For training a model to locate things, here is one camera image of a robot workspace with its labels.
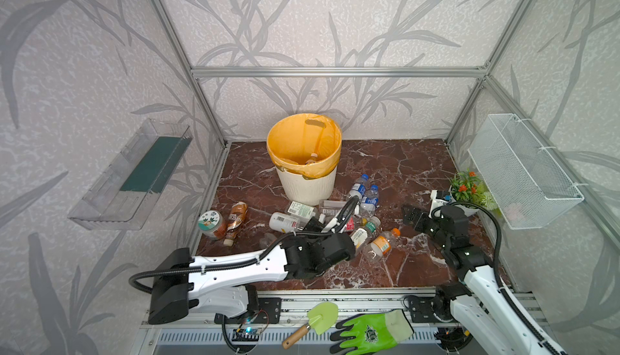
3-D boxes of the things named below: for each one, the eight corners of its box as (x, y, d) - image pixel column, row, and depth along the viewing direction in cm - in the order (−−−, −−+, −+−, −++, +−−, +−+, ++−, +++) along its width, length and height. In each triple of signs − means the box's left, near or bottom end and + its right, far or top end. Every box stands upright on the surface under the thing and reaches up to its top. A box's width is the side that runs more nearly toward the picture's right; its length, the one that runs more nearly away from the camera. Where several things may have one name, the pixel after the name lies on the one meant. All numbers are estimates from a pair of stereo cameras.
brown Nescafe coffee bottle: (226, 245, 89) (221, 240, 85) (236, 208, 99) (232, 202, 95) (240, 245, 89) (236, 240, 85) (249, 208, 99) (245, 202, 95)
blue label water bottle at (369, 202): (359, 218, 96) (361, 212, 93) (361, 188, 106) (362, 182, 102) (376, 220, 96) (378, 214, 92) (376, 190, 105) (378, 184, 102)
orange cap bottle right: (373, 261, 85) (375, 256, 81) (364, 245, 88) (366, 240, 84) (403, 246, 88) (407, 240, 84) (393, 231, 92) (396, 225, 88)
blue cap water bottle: (349, 197, 103) (350, 190, 98) (358, 179, 109) (360, 171, 104) (360, 202, 101) (361, 195, 97) (369, 184, 107) (371, 176, 103)
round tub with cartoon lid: (204, 239, 90) (194, 229, 84) (210, 220, 95) (201, 210, 89) (225, 239, 90) (217, 230, 84) (230, 220, 95) (223, 210, 89)
